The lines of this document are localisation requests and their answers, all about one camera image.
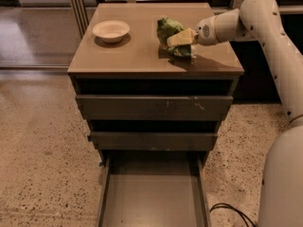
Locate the green jalapeno chip bag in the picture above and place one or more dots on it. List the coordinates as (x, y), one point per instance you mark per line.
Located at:
(166, 28)

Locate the grey drawer cabinet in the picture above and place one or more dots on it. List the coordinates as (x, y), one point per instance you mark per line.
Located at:
(139, 66)

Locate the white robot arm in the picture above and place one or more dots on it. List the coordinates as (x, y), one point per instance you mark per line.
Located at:
(281, 199)

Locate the grey top drawer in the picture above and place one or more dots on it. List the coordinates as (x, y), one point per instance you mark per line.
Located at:
(173, 108)

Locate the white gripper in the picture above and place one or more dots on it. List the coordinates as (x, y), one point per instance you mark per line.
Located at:
(205, 31)

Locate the grey middle drawer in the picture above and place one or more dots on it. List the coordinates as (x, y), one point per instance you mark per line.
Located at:
(181, 141)

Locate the grey open bottom drawer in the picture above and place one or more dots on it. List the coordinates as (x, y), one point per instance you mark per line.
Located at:
(153, 189)

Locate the white paper bowl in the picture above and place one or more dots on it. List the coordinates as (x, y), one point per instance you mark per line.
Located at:
(112, 31)

